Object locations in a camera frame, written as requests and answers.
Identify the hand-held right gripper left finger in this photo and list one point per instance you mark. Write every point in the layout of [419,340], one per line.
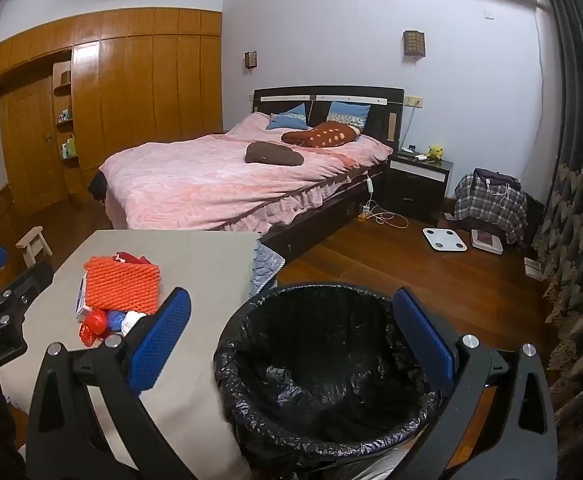
[161,340]

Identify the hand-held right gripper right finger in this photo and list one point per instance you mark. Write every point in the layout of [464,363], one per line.
[424,335]

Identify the blue wrapper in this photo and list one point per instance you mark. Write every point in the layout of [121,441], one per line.
[116,318]

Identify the orange foam net sleeve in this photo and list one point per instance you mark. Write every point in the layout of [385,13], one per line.
[121,285]

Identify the red cloth bag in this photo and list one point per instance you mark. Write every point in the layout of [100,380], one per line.
[131,258]

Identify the black lined trash bin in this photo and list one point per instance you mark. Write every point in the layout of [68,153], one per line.
[321,360]

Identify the small wooden stool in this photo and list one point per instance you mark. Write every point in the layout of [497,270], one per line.
[33,245]

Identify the white card box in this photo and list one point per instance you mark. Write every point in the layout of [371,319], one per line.
[79,300]

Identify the white bathroom scale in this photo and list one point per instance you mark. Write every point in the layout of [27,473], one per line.
[445,239]

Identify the white box on floor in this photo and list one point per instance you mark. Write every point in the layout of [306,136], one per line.
[486,241]

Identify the black cloth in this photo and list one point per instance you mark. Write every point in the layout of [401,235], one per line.
[97,185]

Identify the quilted table cloth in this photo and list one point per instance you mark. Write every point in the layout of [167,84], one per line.
[267,270]

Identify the wooden door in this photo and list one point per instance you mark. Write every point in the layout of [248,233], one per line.
[33,145]

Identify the white paper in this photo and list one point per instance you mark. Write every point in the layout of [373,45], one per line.
[534,267]

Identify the power strip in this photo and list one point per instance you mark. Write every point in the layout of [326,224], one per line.
[366,212]

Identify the green bottles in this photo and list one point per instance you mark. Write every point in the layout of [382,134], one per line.
[67,149]

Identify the plaid cloth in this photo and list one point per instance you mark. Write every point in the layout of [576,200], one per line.
[491,205]

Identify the dark nightstand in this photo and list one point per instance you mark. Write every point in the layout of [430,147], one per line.
[416,185]

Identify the bed with pink blanket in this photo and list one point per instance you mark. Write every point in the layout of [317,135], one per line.
[211,180]

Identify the dark hoodie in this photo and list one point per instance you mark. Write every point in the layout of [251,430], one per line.
[496,177]

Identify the yellow plush toy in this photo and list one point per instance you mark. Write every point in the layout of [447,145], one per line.
[435,151]

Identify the dark patterned curtain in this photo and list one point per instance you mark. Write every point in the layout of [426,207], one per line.
[576,210]

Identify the brown pillow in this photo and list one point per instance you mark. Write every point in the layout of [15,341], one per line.
[271,154]

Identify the wooden wardrobe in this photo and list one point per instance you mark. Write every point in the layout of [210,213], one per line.
[146,95]

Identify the red dotted pillow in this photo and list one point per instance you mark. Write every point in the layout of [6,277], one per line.
[321,135]

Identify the blue patterned pillow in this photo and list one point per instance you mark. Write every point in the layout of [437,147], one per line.
[349,112]

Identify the plain blue pillow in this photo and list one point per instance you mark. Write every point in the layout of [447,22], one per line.
[290,117]

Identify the wall outlet panel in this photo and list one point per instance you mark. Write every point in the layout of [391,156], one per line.
[414,101]

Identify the dark bed frame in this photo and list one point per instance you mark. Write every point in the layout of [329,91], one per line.
[351,100]

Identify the large wall lamp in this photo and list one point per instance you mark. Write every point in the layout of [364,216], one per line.
[415,42]

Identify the small wall lamp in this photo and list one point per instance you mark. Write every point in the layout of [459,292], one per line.
[250,60]

